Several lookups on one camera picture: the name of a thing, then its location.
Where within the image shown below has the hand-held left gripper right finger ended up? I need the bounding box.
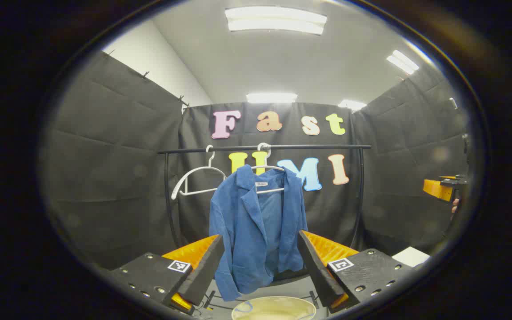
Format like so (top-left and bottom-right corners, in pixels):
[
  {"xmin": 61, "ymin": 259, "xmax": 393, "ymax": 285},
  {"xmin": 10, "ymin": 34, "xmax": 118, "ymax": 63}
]
[{"xmin": 297, "ymin": 230, "xmax": 416, "ymax": 314}]

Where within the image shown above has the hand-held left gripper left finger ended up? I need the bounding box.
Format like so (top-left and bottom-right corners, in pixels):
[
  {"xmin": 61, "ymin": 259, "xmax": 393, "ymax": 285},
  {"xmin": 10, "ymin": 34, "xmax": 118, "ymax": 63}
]
[{"xmin": 105, "ymin": 234, "xmax": 225, "ymax": 314}]

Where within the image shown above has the cream laundry hamper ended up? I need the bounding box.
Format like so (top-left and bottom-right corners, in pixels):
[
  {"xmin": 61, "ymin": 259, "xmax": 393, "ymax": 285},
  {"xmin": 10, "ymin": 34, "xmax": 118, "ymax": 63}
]
[{"xmin": 231, "ymin": 296, "xmax": 317, "ymax": 320}]

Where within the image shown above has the blue corduroy jacket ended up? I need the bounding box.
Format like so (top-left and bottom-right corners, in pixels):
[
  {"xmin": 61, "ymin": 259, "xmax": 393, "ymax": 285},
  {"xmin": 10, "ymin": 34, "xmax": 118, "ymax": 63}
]
[{"xmin": 208, "ymin": 164, "xmax": 308, "ymax": 302}]

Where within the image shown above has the white plastic clothes hanger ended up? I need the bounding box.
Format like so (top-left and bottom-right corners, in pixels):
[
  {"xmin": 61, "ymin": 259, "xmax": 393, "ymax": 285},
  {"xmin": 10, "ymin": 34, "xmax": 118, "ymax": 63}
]
[
  {"xmin": 171, "ymin": 145, "xmax": 228, "ymax": 200},
  {"xmin": 249, "ymin": 142, "xmax": 288, "ymax": 195}
]

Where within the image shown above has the black metal clothes rack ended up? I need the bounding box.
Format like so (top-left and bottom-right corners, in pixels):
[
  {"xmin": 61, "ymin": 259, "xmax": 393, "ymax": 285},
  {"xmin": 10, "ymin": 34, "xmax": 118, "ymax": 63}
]
[{"xmin": 157, "ymin": 143, "xmax": 372, "ymax": 312}]

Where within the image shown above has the white paper sheet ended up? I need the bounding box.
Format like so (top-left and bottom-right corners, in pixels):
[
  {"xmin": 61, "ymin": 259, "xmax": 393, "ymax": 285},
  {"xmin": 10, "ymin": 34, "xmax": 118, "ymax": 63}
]
[{"xmin": 392, "ymin": 247, "xmax": 431, "ymax": 268}]

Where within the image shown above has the black backdrop cloth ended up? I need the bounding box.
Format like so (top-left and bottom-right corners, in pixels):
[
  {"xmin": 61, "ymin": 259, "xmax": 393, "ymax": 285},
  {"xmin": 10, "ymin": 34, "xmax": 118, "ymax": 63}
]
[{"xmin": 38, "ymin": 51, "xmax": 472, "ymax": 272}]

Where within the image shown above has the large ceiling light panel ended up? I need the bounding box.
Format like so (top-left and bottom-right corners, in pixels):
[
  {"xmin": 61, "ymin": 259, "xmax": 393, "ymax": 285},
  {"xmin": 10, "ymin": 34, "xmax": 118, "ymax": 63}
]
[{"xmin": 225, "ymin": 6, "xmax": 328, "ymax": 36}]

